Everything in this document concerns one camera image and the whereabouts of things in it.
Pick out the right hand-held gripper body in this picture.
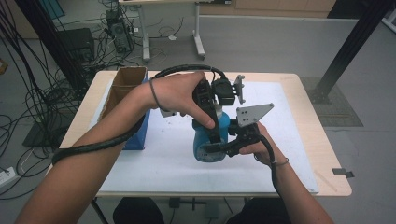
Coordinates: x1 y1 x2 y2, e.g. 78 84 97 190
229 102 276 147

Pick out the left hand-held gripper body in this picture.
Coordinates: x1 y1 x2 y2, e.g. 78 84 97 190
191 74 247 125

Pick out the blue spray bottle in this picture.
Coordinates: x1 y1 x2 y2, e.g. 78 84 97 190
191 104 232 163

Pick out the blue cardboard box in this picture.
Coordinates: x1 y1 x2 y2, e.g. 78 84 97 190
99 65 151 151

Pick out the person's left hand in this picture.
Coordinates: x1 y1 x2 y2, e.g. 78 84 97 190
148 71 217 130

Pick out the person's right hand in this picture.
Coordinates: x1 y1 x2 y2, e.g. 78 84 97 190
238 121 290 168

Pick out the white paper sheet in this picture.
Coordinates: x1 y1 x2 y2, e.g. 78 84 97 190
99 79 320 194

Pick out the black band on right wrist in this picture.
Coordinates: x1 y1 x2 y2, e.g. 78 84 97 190
253 153 290 167

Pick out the black band on wrist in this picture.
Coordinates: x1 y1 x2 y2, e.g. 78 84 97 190
253 153 290 167
148 78 171 113

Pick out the black band on left wrist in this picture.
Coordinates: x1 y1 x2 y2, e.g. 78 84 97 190
148 78 171 113

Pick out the grey foot pedal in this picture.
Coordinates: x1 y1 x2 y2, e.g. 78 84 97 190
204 200 220 219

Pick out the person's right leg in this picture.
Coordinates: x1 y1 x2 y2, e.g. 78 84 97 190
227 197 292 224

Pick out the person's leg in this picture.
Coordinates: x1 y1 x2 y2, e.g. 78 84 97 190
227 197 292 224
112 196 165 224

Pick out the black table crossbar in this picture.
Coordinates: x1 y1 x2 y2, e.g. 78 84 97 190
168 197 207 212

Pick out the grey floor mat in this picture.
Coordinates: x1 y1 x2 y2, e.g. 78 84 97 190
300 77 364 128

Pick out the computer tower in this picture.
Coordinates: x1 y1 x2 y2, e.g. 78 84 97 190
106 8 134 54

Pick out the person's left leg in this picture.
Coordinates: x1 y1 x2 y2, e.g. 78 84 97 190
112 196 165 224

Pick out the black table clip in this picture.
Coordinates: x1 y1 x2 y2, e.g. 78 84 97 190
331 167 355 179

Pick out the black box on floor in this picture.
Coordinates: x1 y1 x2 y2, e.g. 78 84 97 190
57 27 96 63

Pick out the black floor plate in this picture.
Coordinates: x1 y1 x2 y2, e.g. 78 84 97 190
21 120 71 148

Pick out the teal panel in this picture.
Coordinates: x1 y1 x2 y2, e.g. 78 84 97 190
38 0 65 20

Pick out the white power strip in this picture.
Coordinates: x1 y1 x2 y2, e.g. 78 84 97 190
0 166 17 188

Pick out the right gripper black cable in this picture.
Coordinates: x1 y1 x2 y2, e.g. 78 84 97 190
256 134 281 197

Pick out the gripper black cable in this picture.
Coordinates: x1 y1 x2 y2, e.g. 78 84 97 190
50 63 231 166
256 134 281 197

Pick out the white desk frame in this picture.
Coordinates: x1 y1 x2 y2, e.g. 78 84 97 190
118 0 206 63

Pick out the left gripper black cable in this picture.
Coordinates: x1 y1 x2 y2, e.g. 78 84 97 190
50 63 231 166

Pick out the black metal post with base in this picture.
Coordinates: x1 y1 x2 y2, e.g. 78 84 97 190
307 0 396 105

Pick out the bundle of black cables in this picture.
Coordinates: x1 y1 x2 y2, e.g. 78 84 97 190
0 0 94 200

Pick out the dark metal post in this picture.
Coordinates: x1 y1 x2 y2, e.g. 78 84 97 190
13 0 90 94

